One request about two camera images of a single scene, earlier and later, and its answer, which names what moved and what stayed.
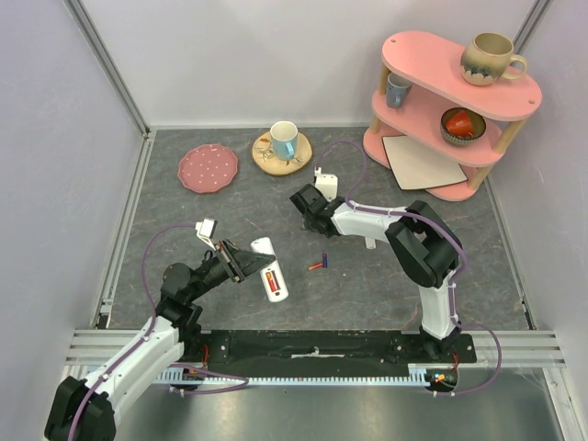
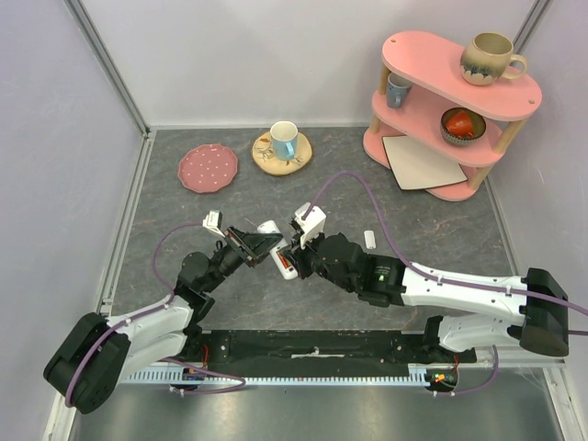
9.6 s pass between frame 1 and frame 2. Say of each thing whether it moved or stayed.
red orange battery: moved
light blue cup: stayed
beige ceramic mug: stayed
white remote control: moved
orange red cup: stayed
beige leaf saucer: stayed
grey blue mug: stayed
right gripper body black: moved
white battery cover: stayed
